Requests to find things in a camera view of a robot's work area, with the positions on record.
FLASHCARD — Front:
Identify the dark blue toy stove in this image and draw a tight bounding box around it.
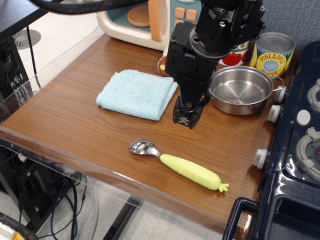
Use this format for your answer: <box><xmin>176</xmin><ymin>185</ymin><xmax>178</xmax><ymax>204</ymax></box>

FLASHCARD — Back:
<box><xmin>223</xmin><ymin>41</ymin><xmax>320</xmax><ymax>240</ymax></box>

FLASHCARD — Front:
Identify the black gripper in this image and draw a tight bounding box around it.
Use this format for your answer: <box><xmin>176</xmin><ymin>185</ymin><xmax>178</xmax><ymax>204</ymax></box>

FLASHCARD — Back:
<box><xmin>166</xmin><ymin>21</ymin><xmax>222</xmax><ymax>130</ymax></box>

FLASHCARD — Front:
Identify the toy microwave teal and cream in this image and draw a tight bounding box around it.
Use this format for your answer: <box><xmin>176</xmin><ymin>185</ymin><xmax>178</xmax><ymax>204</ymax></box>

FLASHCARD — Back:
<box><xmin>97</xmin><ymin>0</ymin><xmax>202</xmax><ymax>51</ymax></box>

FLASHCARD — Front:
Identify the black cable under table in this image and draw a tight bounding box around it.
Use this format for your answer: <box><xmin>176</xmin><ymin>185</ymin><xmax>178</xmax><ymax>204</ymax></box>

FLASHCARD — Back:
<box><xmin>36</xmin><ymin>174</ymin><xmax>88</xmax><ymax>240</ymax></box>

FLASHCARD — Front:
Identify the tomato sauce can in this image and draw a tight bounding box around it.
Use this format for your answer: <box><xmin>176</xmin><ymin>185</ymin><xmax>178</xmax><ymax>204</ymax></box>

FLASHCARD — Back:
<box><xmin>218</xmin><ymin>41</ymin><xmax>251</xmax><ymax>67</ymax></box>

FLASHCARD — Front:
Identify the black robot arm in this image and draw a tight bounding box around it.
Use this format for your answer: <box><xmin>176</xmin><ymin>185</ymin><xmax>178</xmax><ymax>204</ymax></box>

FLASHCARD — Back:
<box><xmin>165</xmin><ymin>0</ymin><xmax>265</xmax><ymax>129</ymax></box>

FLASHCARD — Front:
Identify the brown plush mushroom toy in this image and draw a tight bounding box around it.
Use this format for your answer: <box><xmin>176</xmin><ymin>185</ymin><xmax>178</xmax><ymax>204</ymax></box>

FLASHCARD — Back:
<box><xmin>157</xmin><ymin>47</ymin><xmax>170</xmax><ymax>77</ymax></box>

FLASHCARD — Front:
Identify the blue cable under table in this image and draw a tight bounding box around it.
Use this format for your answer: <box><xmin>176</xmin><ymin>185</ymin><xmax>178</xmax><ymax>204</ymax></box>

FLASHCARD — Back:
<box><xmin>49</xmin><ymin>177</ymin><xmax>78</xmax><ymax>240</ymax></box>

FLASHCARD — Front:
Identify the orange toy plate in microwave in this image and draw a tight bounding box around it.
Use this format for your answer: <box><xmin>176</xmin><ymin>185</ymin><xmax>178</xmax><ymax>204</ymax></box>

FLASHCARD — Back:
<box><xmin>127</xmin><ymin>5</ymin><xmax>150</xmax><ymax>28</ymax></box>

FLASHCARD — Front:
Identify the pineapple slices can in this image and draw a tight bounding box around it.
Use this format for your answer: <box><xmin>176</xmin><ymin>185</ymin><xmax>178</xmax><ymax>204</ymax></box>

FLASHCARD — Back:
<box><xmin>249</xmin><ymin>32</ymin><xmax>296</xmax><ymax>77</ymax></box>

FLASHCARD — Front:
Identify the light blue folded towel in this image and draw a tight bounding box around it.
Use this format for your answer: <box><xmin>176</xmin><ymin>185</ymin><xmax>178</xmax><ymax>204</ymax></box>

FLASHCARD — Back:
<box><xmin>96</xmin><ymin>69</ymin><xmax>178</xmax><ymax>121</ymax></box>

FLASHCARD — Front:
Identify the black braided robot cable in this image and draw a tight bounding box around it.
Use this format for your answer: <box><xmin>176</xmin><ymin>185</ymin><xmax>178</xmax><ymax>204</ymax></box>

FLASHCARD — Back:
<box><xmin>29</xmin><ymin>0</ymin><xmax>148</xmax><ymax>15</ymax></box>

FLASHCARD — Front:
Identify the black desk on left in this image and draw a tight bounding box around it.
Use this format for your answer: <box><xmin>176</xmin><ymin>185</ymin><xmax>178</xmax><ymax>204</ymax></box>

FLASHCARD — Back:
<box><xmin>0</xmin><ymin>0</ymin><xmax>65</xmax><ymax>101</ymax></box>

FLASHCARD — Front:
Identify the spoon with yellow-green handle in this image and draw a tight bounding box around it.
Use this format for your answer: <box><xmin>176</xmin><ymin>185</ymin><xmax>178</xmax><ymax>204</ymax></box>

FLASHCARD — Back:
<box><xmin>129</xmin><ymin>140</ymin><xmax>229</xmax><ymax>193</ymax></box>

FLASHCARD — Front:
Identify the small stainless steel pot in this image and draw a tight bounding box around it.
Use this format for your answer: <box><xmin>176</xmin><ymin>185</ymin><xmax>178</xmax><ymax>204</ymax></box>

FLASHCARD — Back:
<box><xmin>209</xmin><ymin>65</ymin><xmax>285</xmax><ymax>116</ymax></box>

